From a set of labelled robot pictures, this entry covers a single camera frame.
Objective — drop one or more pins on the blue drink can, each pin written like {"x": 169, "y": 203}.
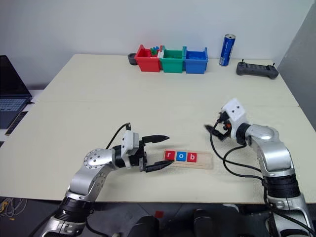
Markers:
{"x": 227, "y": 50}

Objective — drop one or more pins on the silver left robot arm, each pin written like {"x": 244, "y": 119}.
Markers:
{"x": 81, "y": 180}

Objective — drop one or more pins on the wooden letter tray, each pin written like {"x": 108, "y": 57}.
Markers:
{"x": 203, "y": 161}

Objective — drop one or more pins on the grey handheld controller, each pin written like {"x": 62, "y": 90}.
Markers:
{"x": 256, "y": 70}

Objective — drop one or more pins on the blue toy brick pile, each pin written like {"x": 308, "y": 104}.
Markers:
{"x": 196, "y": 56}

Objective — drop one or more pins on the blue letter o block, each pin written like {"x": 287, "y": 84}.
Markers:
{"x": 180, "y": 156}

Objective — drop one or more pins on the red plastic bin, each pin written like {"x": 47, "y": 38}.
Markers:
{"x": 148, "y": 64}

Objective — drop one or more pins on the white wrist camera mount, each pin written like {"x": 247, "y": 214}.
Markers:
{"x": 234, "y": 111}
{"x": 128, "y": 143}

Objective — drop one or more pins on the red block on floor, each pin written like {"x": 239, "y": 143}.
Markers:
{"x": 159, "y": 214}

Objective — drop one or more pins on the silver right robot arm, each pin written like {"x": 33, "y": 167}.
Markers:
{"x": 274, "y": 153}

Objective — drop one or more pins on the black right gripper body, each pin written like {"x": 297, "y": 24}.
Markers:
{"x": 224, "y": 121}

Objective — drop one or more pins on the dark laptop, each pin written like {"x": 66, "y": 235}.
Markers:
{"x": 11, "y": 84}

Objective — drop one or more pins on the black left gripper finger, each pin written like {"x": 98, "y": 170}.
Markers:
{"x": 155, "y": 139}
{"x": 158, "y": 166}

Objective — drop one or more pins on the green toy brick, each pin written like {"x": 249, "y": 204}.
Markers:
{"x": 154, "y": 52}

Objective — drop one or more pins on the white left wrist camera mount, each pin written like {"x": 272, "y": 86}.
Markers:
{"x": 128, "y": 143}

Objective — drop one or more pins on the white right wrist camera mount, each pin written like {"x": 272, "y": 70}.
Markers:
{"x": 234, "y": 111}

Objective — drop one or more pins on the green plastic bin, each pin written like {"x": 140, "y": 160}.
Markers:
{"x": 172, "y": 66}

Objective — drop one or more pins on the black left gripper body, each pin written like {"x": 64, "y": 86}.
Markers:
{"x": 142, "y": 158}

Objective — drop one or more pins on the blue plastic bin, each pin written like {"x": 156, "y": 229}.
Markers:
{"x": 196, "y": 66}

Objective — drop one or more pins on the red letter b block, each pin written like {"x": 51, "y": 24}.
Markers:
{"x": 192, "y": 157}

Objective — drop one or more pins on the red letter r block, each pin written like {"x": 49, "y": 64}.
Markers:
{"x": 169, "y": 155}

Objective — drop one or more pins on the dark rounded shape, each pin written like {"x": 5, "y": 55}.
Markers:
{"x": 207, "y": 223}
{"x": 144, "y": 227}

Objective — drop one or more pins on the white toy brick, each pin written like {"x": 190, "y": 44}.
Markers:
{"x": 161, "y": 52}

